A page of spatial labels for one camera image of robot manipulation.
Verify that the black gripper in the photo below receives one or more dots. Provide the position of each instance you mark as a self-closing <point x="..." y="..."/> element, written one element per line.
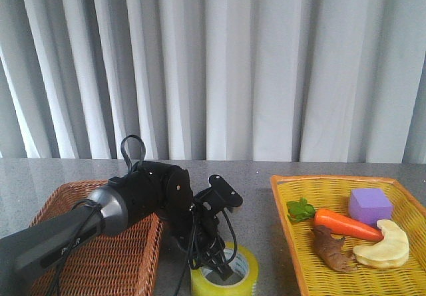
<point x="197" y="235"/>

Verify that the yellow packing tape roll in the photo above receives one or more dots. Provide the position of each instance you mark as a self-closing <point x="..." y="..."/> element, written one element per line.
<point x="244" y="271"/>

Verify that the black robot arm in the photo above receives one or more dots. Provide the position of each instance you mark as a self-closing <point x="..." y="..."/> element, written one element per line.
<point x="148" y="188"/>

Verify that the brown wicker basket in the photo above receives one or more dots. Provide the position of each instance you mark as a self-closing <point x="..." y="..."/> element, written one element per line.
<point x="122" y="265"/>

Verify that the orange toy carrot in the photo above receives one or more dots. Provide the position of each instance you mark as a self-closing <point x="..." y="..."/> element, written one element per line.
<point x="301" y="210"/>

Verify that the yellow woven basket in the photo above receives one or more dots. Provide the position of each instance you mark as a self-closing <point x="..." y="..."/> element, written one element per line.
<point x="332" y="192"/>

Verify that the purple foam cube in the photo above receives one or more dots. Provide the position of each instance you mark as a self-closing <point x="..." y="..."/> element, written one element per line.
<point x="369" y="205"/>

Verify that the pale yellow toy croissant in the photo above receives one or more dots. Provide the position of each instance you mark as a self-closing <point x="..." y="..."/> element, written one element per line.
<point x="391" y="252"/>

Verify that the grey curtain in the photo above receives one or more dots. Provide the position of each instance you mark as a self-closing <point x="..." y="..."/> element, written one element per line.
<point x="264" y="80"/>

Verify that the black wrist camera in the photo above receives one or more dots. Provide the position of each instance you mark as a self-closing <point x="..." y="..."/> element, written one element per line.
<point x="219" y="196"/>

